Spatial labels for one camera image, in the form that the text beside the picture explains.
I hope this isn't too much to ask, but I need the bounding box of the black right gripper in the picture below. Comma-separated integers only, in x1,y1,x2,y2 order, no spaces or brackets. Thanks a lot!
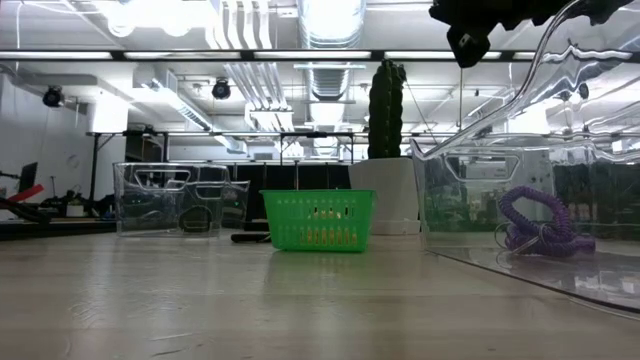
428,0,539,69

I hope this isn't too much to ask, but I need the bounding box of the purple spring keychain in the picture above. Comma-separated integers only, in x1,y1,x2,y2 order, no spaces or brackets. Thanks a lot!
503,223,597,259
497,185,574,241
504,227,551,254

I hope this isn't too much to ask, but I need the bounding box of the black spring keychain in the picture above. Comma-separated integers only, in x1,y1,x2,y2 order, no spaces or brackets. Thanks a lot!
230,231,274,245

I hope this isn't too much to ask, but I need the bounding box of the green cactus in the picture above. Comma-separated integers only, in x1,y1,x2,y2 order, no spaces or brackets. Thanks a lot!
367,58,409,160

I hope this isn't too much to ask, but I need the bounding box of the clear plastic bin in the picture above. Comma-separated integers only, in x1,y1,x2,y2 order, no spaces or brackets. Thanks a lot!
112,161,251,238
409,0,640,316

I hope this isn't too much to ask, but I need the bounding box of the white hexagonal plant pot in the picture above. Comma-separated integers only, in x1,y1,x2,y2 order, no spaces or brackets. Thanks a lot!
348,157,424,236

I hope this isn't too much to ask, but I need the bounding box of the black ceiling spotlight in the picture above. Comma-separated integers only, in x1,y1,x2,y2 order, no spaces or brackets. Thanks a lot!
211,79,232,101
42,85,65,108

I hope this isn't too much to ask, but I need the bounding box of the green plastic basket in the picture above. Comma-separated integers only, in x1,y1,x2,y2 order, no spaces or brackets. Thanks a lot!
259,188,377,253

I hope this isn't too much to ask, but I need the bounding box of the black overhead crossbar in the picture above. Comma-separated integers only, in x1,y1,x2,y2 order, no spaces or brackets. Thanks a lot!
0,48,640,63

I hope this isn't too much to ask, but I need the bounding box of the black computer monitor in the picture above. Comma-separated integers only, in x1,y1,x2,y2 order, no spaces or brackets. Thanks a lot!
18,161,39,194

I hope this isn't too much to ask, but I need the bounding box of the red bar-shaped object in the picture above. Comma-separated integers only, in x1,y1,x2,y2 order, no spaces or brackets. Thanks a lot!
5,183,45,204

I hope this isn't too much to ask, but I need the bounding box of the silver air duct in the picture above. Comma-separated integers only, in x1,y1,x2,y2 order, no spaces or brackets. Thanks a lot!
297,0,369,104

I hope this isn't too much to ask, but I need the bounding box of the black background table frame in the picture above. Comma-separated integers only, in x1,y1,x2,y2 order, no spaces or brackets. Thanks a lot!
85,130,361,201

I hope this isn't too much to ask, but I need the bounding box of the black metal table frame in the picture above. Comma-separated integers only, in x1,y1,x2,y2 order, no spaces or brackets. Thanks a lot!
0,217,274,241

